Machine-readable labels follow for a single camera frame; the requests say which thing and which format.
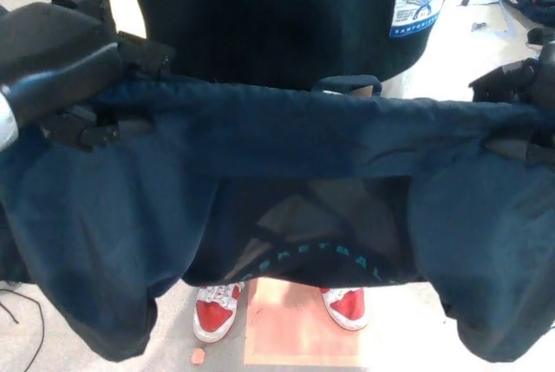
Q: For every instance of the red and white left sneaker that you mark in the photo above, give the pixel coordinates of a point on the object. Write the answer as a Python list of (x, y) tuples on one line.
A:
[(347, 307)]

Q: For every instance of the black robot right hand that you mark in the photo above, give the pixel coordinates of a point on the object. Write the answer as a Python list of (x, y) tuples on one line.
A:
[(544, 81)]

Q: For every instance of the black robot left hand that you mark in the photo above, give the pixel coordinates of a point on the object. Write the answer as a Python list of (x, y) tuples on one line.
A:
[(56, 47)]

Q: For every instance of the red and white sneaker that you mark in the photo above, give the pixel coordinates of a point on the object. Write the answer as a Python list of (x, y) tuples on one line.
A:
[(347, 307), (214, 315)]

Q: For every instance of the small orange floor scrap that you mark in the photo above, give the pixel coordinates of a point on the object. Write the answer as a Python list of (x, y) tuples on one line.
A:
[(199, 355)]

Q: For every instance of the red and white right sneaker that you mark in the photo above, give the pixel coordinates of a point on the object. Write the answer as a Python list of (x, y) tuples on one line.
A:
[(214, 315)]

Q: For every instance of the dark navy coat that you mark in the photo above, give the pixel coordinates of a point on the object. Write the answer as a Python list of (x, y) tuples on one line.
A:
[(277, 129)]

